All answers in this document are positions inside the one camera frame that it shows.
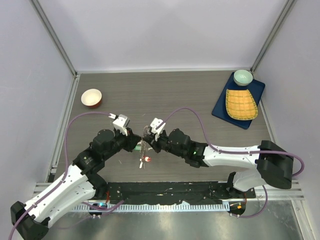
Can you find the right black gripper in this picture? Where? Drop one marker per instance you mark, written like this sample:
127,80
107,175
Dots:
150,139

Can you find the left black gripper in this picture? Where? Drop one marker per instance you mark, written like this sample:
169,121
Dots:
131,139

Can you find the green key tag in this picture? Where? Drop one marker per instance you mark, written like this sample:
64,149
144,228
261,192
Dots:
138,147

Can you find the large silver keyring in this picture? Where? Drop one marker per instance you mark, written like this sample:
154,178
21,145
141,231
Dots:
144,148

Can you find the red key tag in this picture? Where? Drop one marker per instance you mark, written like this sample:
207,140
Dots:
147,159

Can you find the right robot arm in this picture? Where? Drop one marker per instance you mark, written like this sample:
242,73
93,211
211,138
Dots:
264,164

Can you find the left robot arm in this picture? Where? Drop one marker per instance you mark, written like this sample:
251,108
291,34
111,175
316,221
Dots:
80,182

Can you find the red bowl white inside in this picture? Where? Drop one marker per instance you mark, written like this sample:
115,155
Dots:
91,98

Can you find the yellow woven bamboo plate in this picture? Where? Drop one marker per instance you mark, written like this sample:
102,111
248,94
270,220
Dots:
240,105

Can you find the light green bowl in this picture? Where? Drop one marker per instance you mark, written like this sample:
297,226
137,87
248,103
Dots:
242,77

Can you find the blue tray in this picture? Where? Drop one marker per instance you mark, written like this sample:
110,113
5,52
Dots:
255,87

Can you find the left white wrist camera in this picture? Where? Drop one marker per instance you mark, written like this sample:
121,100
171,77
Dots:
120,123

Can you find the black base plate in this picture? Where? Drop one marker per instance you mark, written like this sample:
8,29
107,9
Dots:
177,192

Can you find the white slotted cable duct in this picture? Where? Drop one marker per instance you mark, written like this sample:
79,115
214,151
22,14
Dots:
183,207

